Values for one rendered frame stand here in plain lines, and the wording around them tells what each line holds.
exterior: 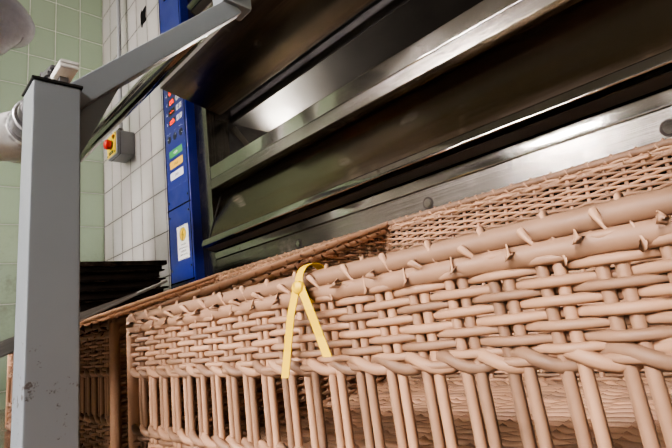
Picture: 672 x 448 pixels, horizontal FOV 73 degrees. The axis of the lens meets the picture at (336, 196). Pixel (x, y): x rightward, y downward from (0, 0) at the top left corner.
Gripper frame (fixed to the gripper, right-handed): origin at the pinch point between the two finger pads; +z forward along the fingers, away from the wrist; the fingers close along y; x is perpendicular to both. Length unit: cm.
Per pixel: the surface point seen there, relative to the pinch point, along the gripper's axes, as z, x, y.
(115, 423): 28, 2, 58
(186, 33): 39.6, -3.7, 13.5
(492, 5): 60, -48, 4
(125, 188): -98, -46, -11
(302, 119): 11.2, -47.3, 4.1
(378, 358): 68, 2, 52
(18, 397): 39, 12, 52
